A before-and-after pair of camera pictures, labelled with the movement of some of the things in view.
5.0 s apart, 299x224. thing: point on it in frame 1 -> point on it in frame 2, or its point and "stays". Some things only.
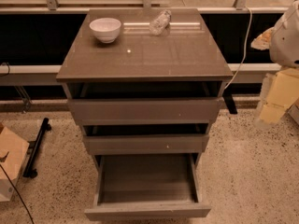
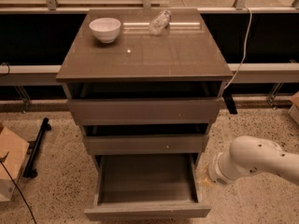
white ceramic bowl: (106, 29) stays
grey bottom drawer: (147, 188) stays
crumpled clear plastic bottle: (161, 23) stays
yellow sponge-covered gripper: (286, 44) -> (217, 174)
